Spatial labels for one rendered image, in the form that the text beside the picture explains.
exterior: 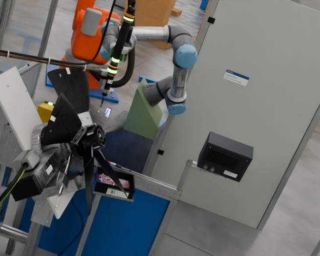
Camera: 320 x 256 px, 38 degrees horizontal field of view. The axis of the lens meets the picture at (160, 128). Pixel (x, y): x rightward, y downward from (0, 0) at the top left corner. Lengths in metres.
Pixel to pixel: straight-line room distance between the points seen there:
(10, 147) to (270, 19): 2.41
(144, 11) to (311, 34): 6.65
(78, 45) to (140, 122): 3.32
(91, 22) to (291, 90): 2.85
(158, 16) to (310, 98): 6.48
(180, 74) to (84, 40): 3.56
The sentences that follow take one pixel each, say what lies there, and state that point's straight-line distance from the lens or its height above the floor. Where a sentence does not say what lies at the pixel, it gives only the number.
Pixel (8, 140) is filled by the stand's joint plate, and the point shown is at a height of 1.08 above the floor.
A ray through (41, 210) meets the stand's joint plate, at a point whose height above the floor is 0.79.
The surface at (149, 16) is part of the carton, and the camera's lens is 10.18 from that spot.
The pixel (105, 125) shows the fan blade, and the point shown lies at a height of 1.19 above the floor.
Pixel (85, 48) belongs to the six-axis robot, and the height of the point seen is 0.54.
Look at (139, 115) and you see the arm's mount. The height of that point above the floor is 1.12.
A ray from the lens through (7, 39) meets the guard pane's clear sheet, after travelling 2.91.
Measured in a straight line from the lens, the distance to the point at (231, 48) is 3.89.
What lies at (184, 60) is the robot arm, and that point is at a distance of 2.44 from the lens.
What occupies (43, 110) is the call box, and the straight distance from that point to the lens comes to 2.65.
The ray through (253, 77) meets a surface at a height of 1.33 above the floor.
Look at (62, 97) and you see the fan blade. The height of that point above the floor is 1.42.
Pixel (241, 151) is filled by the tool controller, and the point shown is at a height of 1.23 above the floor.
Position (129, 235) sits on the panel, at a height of 0.44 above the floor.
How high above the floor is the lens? 2.12
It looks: 21 degrees down
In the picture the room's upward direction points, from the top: 21 degrees clockwise
